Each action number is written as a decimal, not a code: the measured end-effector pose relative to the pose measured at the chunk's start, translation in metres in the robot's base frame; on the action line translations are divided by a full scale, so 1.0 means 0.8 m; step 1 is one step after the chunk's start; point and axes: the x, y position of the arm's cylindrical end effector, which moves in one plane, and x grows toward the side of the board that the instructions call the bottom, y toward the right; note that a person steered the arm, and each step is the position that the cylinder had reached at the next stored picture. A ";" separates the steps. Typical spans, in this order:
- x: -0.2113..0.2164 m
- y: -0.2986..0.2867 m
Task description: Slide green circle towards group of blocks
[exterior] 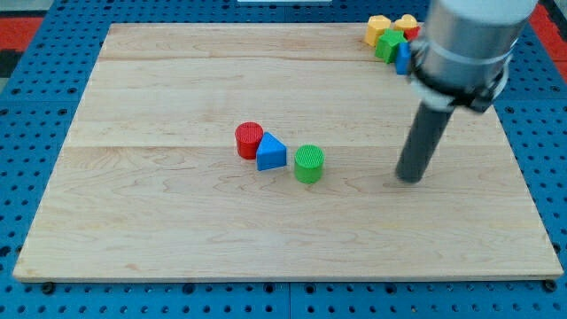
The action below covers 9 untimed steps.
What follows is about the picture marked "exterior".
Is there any red block behind star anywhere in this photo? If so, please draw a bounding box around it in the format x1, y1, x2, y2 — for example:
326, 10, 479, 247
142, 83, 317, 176
403, 26, 421, 42

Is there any wooden board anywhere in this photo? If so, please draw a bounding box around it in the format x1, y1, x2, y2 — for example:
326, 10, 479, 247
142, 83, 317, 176
13, 23, 563, 283

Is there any green cylinder block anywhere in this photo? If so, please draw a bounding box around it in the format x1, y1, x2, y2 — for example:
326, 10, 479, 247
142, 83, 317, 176
294, 144, 325, 184

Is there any red cylinder block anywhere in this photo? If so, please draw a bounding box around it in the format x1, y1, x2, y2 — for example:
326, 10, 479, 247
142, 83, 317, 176
235, 121, 264, 160

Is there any blue triangle block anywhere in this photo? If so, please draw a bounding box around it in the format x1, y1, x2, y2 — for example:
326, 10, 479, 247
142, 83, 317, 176
256, 132, 287, 171

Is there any yellow heart block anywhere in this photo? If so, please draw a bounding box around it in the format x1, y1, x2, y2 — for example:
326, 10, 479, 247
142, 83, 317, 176
393, 14, 419, 31

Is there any blue block near arm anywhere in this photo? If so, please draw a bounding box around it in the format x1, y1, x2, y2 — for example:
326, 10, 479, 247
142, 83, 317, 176
395, 43, 411, 75

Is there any yellow hexagon block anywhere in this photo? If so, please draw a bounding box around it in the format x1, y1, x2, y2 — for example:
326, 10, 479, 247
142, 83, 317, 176
363, 15, 392, 47

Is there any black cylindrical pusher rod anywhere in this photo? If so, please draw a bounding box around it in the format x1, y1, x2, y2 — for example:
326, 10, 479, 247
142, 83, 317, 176
395, 103, 454, 183

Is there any green star block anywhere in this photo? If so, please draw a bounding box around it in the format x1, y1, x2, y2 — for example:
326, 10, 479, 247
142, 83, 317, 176
375, 29, 408, 64

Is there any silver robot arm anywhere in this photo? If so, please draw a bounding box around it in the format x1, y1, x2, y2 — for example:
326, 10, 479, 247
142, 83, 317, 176
409, 0, 537, 113

